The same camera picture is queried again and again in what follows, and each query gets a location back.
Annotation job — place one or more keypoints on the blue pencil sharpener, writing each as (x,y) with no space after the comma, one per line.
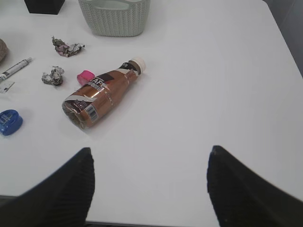
(10,122)

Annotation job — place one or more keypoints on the clear plastic ruler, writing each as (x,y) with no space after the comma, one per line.
(5,86)

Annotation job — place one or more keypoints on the paper ball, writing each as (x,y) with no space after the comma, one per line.
(65,50)
(55,77)

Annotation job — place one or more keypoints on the light green woven basket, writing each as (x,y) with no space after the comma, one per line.
(115,18)

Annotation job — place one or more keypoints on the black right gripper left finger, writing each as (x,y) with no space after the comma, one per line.
(61,200)

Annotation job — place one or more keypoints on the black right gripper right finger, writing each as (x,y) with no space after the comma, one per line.
(241,198)

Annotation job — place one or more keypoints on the black pen holder box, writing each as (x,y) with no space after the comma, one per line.
(50,7)

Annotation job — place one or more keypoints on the pink pencil sharpener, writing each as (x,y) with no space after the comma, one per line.
(84,77)

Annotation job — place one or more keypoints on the brown coffee bottle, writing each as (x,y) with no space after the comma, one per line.
(101,94)

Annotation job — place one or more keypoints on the grey pen on ruler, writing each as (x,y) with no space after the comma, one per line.
(17,67)

